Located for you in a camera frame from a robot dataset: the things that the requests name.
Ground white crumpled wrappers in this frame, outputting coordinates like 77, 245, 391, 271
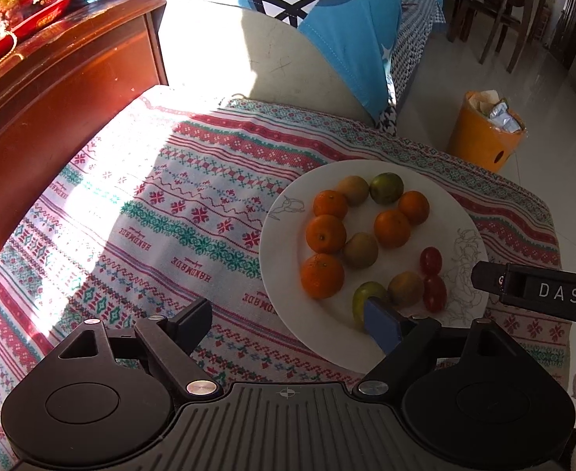
466, 89, 525, 134

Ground patterned knit tablecloth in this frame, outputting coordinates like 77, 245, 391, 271
0, 95, 571, 471

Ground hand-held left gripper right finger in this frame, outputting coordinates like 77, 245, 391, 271
358, 297, 515, 397

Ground green mandarin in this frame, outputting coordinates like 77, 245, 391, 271
369, 172, 405, 205
352, 281, 388, 330

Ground dark wooden chair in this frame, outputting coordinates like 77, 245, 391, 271
446, 0, 554, 75

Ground brown kiwi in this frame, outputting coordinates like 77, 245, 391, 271
343, 232, 380, 270
387, 271, 425, 307
336, 175, 370, 207

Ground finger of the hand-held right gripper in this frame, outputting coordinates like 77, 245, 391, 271
471, 260, 509, 301

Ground orange trash bin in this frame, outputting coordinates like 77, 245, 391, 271
446, 91, 527, 173

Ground red cherry tomato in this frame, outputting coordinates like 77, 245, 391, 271
419, 247, 443, 276
423, 275, 448, 313

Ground white floral plate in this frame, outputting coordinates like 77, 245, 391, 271
259, 159, 490, 376

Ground orange mandarin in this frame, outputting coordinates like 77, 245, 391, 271
373, 208, 411, 249
306, 214, 347, 255
300, 254, 346, 300
313, 189, 349, 221
397, 190, 431, 225

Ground houndstooth covered sofa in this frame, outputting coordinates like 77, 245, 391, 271
376, 0, 446, 134

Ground blue printed cushion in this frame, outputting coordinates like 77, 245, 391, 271
67, 0, 402, 126

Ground red-brown wooden cabinet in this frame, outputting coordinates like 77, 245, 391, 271
0, 0, 169, 300

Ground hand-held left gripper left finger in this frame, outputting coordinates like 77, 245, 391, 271
58, 297, 221, 402

